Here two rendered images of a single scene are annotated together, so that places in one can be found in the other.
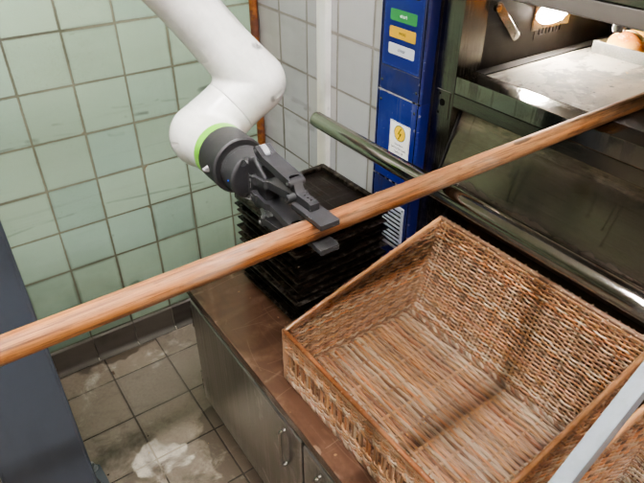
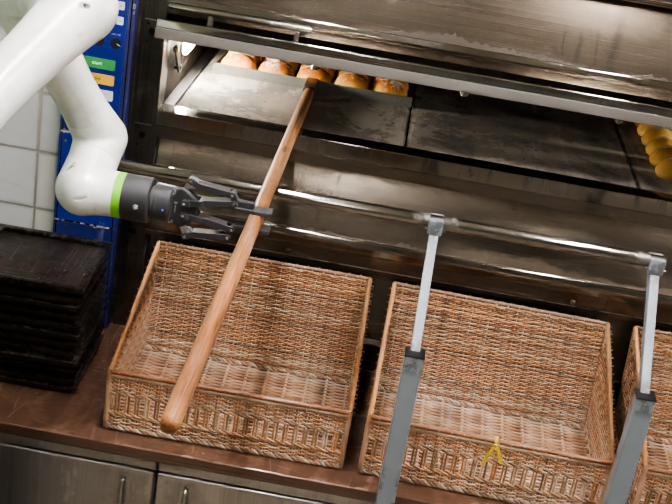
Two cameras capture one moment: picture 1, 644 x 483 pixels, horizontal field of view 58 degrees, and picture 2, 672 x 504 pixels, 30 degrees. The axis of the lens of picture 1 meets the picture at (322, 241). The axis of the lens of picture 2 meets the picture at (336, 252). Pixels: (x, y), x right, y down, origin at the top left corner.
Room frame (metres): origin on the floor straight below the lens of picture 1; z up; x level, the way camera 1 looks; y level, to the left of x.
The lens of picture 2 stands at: (-0.87, 1.75, 2.14)
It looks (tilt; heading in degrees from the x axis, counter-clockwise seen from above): 23 degrees down; 307
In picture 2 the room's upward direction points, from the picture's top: 10 degrees clockwise
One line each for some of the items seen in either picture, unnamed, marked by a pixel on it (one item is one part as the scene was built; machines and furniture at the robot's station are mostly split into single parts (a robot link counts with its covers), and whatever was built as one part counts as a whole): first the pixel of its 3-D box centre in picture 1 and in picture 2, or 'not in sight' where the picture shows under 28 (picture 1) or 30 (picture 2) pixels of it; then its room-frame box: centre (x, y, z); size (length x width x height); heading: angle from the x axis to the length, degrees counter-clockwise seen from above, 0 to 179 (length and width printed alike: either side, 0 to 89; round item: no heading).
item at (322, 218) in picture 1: (314, 213); (254, 210); (0.64, 0.01, 1.21); 0.07 x 0.03 x 0.01; 35
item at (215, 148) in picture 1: (236, 159); (140, 197); (0.83, 0.14, 1.19); 0.12 x 0.06 x 0.09; 125
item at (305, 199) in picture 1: (304, 193); (242, 199); (0.66, 0.02, 1.23); 0.05 x 0.01 x 0.03; 35
